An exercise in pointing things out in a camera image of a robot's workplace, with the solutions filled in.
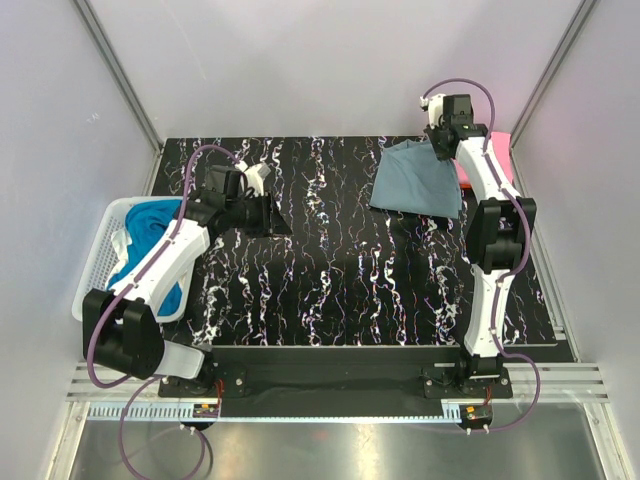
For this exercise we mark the right aluminium frame post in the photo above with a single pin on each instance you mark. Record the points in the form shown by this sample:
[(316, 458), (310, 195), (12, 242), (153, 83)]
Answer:
[(574, 28)]

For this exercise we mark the white plastic laundry basket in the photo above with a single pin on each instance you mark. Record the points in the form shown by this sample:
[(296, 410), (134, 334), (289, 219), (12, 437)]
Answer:
[(102, 258)]

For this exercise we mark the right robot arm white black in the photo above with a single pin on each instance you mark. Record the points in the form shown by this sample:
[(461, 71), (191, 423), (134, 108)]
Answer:
[(497, 244)]

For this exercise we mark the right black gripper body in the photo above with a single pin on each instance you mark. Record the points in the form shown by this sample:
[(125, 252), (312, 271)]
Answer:
[(441, 145)]

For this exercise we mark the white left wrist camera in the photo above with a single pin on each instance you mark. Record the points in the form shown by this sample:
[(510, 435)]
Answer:
[(253, 177)]

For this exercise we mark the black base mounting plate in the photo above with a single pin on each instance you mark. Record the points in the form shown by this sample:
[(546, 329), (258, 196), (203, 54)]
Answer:
[(361, 377)]

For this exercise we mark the white slotted cable duct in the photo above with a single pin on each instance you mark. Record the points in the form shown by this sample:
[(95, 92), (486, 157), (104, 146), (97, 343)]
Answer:
[(192, 412)]

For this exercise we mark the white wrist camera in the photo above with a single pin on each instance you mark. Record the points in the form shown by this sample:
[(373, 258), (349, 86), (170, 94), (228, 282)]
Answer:
[(253, 177), (433, 106)]

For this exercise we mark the grey-blue t shirt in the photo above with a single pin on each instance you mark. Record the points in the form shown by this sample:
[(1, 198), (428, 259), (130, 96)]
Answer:
[(411, 179)]

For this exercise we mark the white cloth in basket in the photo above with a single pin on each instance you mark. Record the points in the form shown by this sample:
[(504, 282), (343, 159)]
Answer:
[(120, 241)]

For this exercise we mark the aluminium frame post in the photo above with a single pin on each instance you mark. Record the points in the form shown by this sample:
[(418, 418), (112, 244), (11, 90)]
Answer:
[(109, 56), (574, 28)]

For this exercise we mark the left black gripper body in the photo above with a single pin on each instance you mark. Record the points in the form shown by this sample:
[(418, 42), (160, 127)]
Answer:
[(266, 215)]

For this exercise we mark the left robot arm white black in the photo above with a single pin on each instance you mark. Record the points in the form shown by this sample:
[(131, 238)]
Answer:
[(122, 325)]

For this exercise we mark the bright blue t shirt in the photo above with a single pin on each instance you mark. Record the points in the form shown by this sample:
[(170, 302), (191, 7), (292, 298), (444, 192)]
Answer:
[(146, 223)]

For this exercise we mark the left aluminium frame post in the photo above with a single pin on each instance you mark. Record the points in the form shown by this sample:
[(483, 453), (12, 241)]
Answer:
[(109, 56)]

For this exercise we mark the pink folded t shirt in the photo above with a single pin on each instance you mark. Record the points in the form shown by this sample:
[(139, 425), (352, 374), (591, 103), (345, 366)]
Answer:
[(500, 144)]

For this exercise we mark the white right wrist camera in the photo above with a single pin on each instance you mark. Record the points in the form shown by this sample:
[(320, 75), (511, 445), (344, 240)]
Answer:
[(433, 106)]

